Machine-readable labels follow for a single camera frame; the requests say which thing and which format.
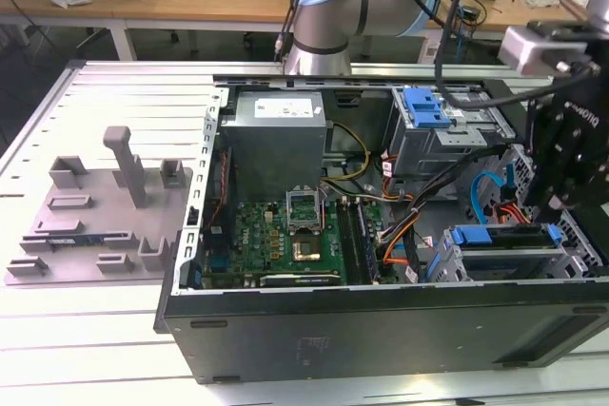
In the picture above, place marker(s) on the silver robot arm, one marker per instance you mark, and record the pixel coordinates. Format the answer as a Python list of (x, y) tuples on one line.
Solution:
[(328, 11)]

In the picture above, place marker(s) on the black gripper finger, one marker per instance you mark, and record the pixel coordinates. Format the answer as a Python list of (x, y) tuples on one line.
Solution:
[(547, 163), (592, 178)]

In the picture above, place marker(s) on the blue plastic drive latch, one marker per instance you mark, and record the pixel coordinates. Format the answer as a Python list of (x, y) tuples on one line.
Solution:
[(423, 109)]

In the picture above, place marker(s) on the grey camera box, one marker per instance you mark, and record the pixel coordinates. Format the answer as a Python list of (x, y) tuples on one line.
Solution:
[(523, 52)]

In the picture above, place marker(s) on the green motherboard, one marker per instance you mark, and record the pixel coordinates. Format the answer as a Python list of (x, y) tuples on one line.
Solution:
[(257, 235)]

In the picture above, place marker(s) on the hard disk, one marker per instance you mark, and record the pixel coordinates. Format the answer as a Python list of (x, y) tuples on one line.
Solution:
[(504, 237)]

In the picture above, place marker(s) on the black open PC case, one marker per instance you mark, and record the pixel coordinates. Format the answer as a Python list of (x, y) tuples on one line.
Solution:
[(333, 344)]

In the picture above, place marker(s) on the black graphics card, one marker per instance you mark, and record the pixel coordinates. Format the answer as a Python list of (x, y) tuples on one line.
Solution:
[(300, 280)]

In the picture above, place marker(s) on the grey parts rack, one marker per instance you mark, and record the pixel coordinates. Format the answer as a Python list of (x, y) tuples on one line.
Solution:
[(104, 223)]

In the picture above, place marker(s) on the dark RAM stick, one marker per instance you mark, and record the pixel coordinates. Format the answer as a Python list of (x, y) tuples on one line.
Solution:
[(368, 244)]

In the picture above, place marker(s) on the CPU socket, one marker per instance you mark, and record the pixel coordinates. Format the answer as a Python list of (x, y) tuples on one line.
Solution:
[(307, 249)]

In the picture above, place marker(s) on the grey metal disk bay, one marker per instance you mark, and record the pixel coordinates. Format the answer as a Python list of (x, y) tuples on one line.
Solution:
[(575, 263)]

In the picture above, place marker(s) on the grey metal drive cage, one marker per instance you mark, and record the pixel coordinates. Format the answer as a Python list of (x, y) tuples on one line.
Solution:
[(428, 149)]

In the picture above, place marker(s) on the grey power supply unit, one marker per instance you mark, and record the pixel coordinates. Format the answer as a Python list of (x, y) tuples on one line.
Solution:
[(271, 149)]

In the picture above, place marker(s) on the black case fan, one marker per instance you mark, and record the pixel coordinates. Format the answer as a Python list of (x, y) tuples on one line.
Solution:
[(223, 178)]

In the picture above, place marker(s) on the black RAM slots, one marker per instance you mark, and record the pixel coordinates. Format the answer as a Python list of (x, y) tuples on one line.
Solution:
[(349, 244)]

